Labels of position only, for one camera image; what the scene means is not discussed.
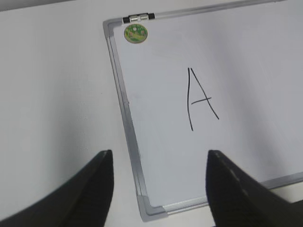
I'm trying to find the white board with grey frame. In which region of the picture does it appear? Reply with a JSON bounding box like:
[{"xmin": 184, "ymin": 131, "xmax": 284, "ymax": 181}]
[{"xmin": 103, "ymin": 0, "xmax": 303, "ymax": 222}]

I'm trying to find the black and silver hanger clip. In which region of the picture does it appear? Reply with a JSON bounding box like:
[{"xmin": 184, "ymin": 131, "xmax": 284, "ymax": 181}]
[{"xmin": 123, "ymin": 13, "xmax": 155, "ymax": 24}]

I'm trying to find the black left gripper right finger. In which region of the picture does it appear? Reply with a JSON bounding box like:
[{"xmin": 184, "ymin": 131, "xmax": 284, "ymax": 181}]
[{"xmin": 206, "ymin": 150, "xmax": 303, "ymax": 227}]

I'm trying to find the round green magnet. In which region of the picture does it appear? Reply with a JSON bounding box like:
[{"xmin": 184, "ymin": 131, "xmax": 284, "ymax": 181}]
[{"xmin": 124, "ymin": 24, "xmax": 148, "ymax": 44}]

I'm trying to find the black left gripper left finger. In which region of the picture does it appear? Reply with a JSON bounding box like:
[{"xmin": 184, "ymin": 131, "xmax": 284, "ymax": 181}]
[{"xmin": 0, "ymin": 150, "xmax": 114, "ymax": 227}]

